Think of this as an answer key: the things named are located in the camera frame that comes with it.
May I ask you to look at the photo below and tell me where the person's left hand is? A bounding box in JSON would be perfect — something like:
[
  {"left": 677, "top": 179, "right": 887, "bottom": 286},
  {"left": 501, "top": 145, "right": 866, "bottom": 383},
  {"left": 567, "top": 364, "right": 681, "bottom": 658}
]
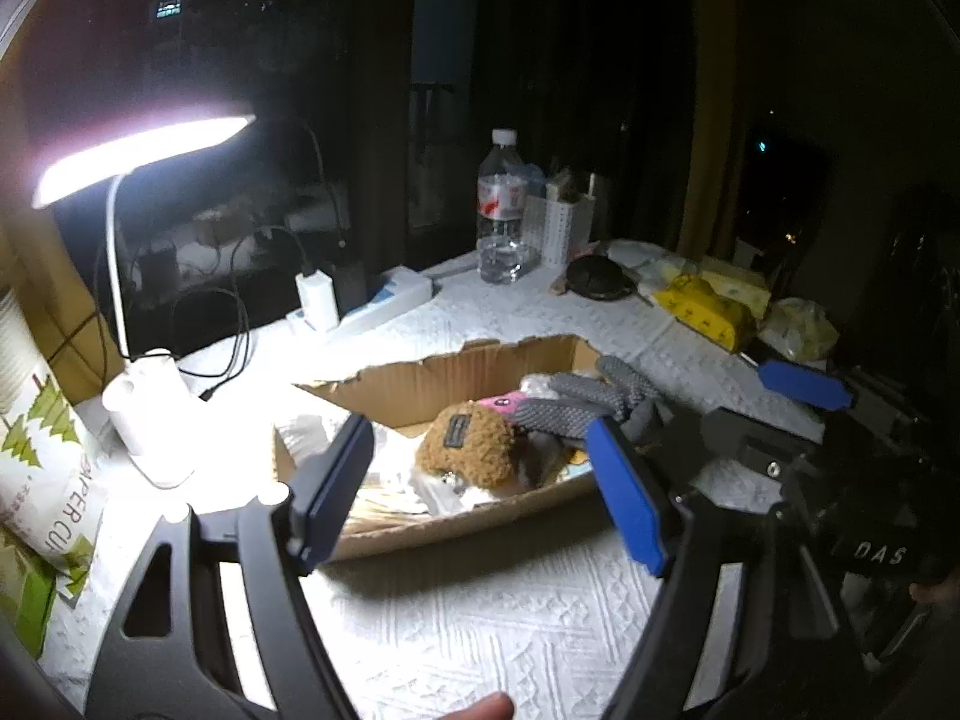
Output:
[{"left": 431, "top": 692, "right": 517, "bottom": 720}]

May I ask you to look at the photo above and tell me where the yellow curtain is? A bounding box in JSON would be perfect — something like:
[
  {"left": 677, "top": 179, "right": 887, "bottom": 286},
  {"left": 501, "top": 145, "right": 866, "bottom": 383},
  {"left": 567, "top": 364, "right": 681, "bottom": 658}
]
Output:
[{"left": 679, "top": 0, "right": 751, "bottom": 260}]

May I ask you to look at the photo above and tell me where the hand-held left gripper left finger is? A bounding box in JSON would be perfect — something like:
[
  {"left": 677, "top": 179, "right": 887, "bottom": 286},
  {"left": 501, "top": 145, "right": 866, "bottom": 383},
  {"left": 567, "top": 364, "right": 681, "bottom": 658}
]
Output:
[{"left": 84, "top": 412, "right": 376, "bottom": 720}]

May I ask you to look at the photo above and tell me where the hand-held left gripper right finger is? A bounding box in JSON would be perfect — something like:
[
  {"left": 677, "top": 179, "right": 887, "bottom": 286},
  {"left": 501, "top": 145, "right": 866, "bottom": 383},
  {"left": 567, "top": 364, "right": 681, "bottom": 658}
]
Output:
[{"left": 585, "top": 416, "right": 777, "bottom": 720}]

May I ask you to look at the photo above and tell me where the pale yellow plastic bag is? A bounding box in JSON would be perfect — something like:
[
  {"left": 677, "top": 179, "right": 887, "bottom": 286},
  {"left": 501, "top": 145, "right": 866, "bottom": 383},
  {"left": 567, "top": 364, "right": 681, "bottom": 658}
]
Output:
[{"left": 759, "top": 298, "right": 839, "bottom": 361}]

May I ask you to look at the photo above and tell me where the brown plush pouch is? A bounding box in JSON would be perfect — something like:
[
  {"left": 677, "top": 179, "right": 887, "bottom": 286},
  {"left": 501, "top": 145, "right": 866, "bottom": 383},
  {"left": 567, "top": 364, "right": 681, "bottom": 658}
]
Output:
[{"left": 416, "top": 401, "right": 518, "bottom": 492}]

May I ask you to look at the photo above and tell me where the white desk lamp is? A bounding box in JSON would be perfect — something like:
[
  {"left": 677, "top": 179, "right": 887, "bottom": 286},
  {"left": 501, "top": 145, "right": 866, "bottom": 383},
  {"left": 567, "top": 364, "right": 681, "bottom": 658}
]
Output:
[{"left": 31, "top": 114, "right": 257, "bottom": 490}]

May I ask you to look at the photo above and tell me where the white tissue packet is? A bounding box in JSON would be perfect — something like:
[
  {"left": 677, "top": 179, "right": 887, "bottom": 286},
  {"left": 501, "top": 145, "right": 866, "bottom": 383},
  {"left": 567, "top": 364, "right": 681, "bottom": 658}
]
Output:
[{"left": 607, "top": 240, "right": 698, "bottom": 287}]

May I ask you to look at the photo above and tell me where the black cable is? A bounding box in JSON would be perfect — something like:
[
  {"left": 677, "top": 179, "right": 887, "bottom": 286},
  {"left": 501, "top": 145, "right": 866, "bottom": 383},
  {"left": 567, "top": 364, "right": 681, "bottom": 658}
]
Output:
[{"left": 172, "top": 229, "right": 310, "bottom": 402}]

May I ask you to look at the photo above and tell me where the grey knitted item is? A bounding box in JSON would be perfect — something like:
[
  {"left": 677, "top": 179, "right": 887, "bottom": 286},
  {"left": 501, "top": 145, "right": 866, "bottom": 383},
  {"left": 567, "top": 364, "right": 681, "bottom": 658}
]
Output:
[{"left": 510, "top": 355, "right": 665, "bottom": 458}]

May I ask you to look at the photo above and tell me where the green and white carton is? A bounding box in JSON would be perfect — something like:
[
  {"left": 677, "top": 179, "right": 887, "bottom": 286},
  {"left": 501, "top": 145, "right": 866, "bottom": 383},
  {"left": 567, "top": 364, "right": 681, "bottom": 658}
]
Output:
[{"left": 0, "top": 525, "right": 57, "bottom": 657}]

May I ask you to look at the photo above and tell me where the cardboard box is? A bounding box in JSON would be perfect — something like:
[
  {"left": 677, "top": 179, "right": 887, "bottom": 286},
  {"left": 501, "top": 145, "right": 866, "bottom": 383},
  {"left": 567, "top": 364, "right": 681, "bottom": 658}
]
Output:
[{"left": 274, "top": 334, "right": 616, "bottom": 562}]

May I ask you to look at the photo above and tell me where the black round case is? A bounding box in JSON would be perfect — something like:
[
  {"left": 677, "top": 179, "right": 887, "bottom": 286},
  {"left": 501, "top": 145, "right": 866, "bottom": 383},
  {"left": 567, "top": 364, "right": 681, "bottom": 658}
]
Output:
[{"left": 565, "top": 255, "right": 638, "bottom": 302}]

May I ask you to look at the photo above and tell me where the clear plastic water bottle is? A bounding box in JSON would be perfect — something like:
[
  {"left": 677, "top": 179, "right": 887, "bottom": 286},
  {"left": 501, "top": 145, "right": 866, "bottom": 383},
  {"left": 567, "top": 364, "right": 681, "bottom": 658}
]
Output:
[{"left": 477, "top": 129, "right": 530, "bottom": 286}]

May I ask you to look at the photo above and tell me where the white perforated holder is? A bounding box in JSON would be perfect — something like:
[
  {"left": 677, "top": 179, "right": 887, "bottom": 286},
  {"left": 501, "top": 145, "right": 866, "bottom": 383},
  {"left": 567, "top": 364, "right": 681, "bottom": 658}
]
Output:
[{"left": 525, "top": 195, "right": 593, "bottom": 267}]

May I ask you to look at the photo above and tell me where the pale yellow tissue pack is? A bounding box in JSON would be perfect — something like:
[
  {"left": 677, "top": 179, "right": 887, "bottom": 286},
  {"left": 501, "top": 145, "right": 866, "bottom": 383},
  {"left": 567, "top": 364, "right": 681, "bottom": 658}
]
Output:
[{"left": 701, "top": 255, "right": 773, "bottom": 316}]

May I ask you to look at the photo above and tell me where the black power adapter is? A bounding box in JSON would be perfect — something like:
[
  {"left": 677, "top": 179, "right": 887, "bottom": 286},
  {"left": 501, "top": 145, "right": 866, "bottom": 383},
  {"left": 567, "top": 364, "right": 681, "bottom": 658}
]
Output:
[{"left": 334, "top": 261, "right": 370, "bottom": 316}]

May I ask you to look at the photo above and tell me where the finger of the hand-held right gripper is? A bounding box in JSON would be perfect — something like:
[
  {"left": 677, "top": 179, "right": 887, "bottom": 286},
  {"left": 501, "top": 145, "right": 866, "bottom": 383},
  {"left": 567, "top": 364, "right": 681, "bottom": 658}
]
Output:
[{"left": 757, "top": 360, "right": 856, "bottom": 412}]

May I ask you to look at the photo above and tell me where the white power strip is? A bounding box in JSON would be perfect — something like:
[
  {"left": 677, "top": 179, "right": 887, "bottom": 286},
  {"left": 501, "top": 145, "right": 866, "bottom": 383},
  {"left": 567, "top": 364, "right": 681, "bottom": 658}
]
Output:
[{"left": 286, "top": 274, "right": 434, "bottom": 337}]

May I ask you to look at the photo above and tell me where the paper cup package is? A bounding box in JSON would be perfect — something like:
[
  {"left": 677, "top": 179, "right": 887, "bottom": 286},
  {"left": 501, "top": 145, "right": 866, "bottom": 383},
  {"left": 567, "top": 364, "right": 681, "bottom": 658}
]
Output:
[{"left": 0, "top": 289, "right": 110, "bottom": 608}]

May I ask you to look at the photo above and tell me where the white charger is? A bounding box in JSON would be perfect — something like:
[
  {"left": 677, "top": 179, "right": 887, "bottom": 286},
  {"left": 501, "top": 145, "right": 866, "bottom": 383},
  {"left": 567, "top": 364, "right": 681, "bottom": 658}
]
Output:
[{"left": 295, "top": 270, "right": 338, "bottom": 331}]

